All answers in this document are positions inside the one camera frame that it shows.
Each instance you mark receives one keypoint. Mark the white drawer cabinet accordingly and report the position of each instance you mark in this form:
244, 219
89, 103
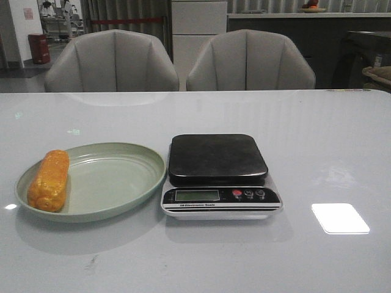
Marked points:
193, 23

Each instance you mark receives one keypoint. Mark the fruit plate on counter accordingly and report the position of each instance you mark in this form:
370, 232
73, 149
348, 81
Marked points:
311, 6

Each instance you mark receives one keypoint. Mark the black silver electronic scale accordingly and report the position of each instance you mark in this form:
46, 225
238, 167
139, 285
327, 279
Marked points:
218, 177

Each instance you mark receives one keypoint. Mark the pink wall notice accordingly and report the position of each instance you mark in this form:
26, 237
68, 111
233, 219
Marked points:
28, 13

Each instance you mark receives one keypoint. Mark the beige cushion at right edge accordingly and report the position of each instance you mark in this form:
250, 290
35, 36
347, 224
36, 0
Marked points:
377, 78

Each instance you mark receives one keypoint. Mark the dark side table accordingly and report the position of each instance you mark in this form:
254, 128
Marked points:
358, 50

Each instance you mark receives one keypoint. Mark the grey upholstered chair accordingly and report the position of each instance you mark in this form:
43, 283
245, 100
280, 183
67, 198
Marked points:
250, 60
113, 61

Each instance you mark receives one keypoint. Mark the red trash bin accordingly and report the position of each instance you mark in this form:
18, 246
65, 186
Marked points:
39, 48

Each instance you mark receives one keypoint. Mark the pale green oval plate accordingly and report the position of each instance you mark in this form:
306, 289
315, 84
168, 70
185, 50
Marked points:
104, 180

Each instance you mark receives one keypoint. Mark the left grey upholstered chair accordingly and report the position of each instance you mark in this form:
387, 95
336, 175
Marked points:
113, 61

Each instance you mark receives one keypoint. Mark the grey counter with white top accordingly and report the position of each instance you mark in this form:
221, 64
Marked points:
317, 35

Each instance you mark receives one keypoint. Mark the orange corn cob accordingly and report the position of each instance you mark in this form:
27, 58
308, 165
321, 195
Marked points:
47, 192

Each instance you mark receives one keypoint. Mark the right grey upholstered chair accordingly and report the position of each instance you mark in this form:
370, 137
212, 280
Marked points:
250, 60

